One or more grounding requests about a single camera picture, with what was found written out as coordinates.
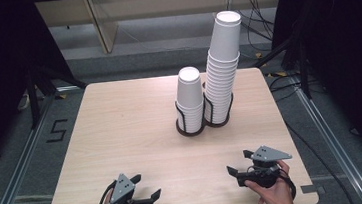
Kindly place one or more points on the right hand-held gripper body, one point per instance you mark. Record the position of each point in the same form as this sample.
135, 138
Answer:
267, 154

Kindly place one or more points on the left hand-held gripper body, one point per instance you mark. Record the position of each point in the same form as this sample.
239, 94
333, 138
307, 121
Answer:
122, 188

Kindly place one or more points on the short stack of paper cups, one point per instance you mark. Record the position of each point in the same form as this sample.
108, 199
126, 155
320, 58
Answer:
189, 91

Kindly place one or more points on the tall stack of paper cups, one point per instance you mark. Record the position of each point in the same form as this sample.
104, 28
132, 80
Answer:
225, 44

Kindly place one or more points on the person's right hand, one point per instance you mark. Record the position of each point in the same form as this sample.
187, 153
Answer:
278, 196

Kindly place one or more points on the grey tape piece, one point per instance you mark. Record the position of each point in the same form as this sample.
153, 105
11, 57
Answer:
312, 189

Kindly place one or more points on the black metal stand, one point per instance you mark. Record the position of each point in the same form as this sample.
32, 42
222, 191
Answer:
33, 99
304, 70

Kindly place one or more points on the beige wooden shelf unit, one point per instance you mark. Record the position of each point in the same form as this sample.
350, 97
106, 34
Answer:
159, 3

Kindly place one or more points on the aluminium floor rail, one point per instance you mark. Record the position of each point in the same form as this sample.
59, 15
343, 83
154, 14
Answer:
336, 149
12, 180

